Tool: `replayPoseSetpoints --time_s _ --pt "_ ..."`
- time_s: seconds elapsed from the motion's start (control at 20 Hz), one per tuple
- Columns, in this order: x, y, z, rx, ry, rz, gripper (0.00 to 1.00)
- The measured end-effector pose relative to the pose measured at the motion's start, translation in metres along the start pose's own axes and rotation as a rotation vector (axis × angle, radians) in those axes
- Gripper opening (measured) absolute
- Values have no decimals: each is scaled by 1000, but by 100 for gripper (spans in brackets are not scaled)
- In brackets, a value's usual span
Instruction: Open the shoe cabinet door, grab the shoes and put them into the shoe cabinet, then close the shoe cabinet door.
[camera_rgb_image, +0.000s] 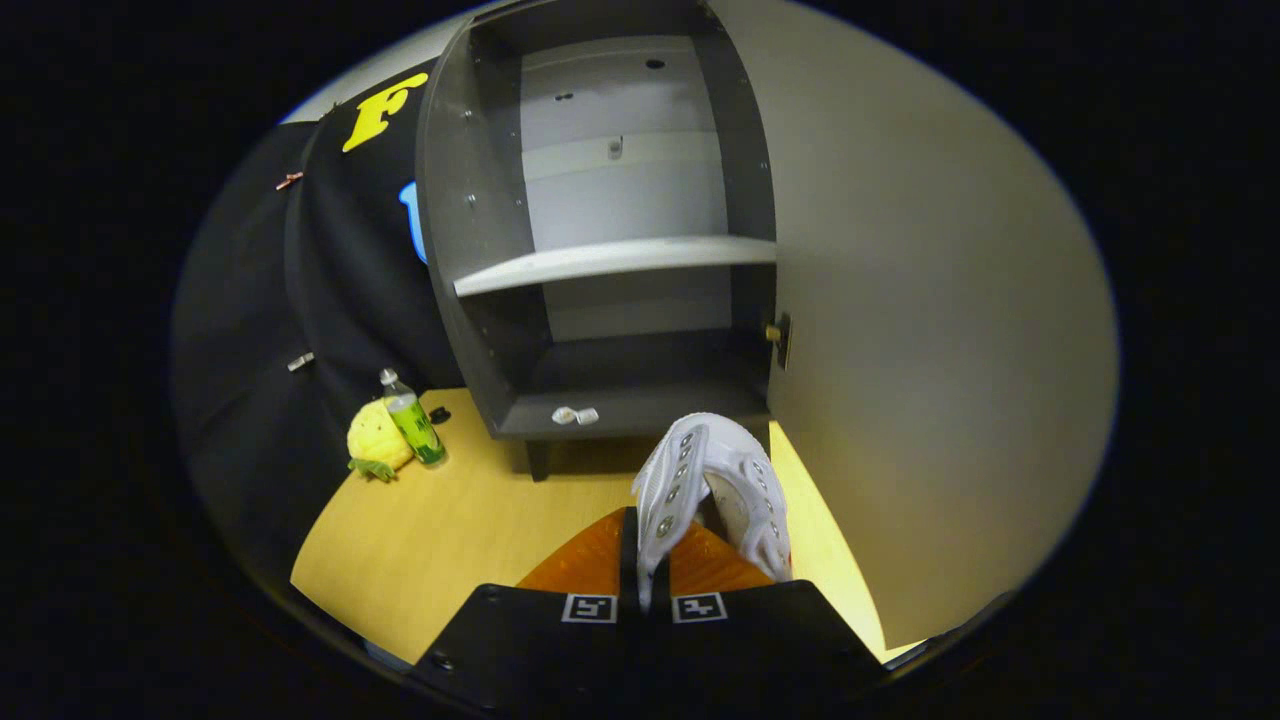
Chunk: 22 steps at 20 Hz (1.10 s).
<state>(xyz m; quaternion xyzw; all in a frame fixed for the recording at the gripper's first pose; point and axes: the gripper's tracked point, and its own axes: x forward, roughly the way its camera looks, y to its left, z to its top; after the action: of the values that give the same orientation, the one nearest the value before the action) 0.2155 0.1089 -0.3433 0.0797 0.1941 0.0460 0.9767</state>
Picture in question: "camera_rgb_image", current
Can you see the silver clip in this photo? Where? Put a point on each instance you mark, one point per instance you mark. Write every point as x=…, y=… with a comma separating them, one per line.
x=300, y=361

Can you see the copper clip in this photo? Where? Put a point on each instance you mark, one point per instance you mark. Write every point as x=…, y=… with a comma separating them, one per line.
x=289, y=181

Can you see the dark grey shoe cabinet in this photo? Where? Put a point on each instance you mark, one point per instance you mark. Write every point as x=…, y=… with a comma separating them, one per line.
x=470, y=250

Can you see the black backdrop cloth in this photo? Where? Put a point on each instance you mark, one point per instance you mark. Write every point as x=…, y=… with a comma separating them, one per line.
x=260, y=350

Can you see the grey cabinet shelf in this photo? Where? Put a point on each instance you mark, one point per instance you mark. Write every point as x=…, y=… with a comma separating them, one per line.
x=600, y=262

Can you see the green drink bottle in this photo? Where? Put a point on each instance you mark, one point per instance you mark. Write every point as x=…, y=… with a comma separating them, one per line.
x=420, y=430

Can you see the beige shoe cabinet door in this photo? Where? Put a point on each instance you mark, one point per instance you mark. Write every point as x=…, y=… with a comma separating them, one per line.
x=930, y=350

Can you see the metal door hinge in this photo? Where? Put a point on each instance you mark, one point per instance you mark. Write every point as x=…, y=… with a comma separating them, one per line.
x=779, y=340

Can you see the white shoe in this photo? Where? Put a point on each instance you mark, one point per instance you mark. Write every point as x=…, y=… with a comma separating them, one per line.
x=690, y=470

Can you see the yellow plush toy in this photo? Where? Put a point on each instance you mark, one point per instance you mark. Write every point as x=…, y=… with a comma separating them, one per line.
x=372, y=435

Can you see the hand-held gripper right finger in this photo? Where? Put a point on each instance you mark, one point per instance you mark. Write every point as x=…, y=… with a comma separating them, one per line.
x=760, y=640

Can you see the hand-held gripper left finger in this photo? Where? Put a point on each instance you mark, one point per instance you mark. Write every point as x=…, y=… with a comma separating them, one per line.
x=629, y=560

